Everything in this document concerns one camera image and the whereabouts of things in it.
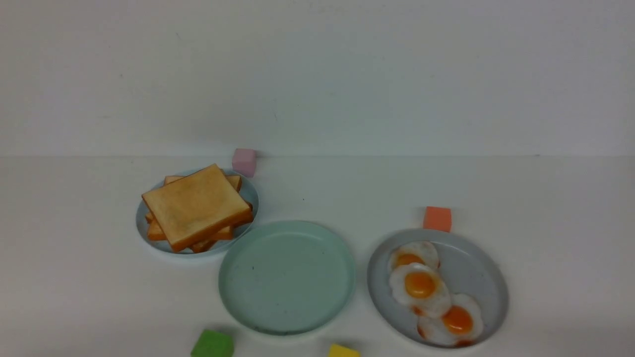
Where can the pink foam cube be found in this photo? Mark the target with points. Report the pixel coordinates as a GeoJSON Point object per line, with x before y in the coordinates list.
{"type": "Point", "coordinates": [244, 161]}

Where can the green foam cube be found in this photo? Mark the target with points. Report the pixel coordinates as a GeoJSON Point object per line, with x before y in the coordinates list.
{"type": "Point", "coordinates": [212, 343]}

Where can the orange foam cube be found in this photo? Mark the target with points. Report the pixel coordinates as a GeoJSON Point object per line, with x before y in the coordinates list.
{"type": "Point", "coordinates": [438, 219]}

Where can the yellow foam cube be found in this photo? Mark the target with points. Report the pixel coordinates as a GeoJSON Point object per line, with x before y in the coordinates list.
{"type": "Point", "coordinates": [336, 350]}

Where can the mint green centre plate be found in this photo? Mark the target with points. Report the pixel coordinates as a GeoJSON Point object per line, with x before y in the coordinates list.
{"type": "Point", "coordinates": [287, 278]}

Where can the toast slice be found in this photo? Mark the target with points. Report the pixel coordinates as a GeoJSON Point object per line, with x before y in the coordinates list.
{"type": "Point", "coordinates": [155, 233]}
{"type": "Point", "coordinates": [215, 183]}
{"type": "Point", "coordinates": [191, 214]}
{"type": "Point", "coordinates": [202, 246]}

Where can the light blue bread plate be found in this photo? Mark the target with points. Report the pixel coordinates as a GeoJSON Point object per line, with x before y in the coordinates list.
{"type": "Point", "coordinates": [248, 192]}

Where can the grey egg plate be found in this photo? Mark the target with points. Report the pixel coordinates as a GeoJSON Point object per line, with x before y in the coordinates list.
{"type": "Point", "coordinates": [465, 268]}

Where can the fried egg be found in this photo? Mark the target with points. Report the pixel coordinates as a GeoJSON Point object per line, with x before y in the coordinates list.
{"type": "Point", "coordinates": [420, 289]}
{"type": "Point", "coordinates": [460, 326]}
{"type": "Point", "coordinates": [421, 252]}

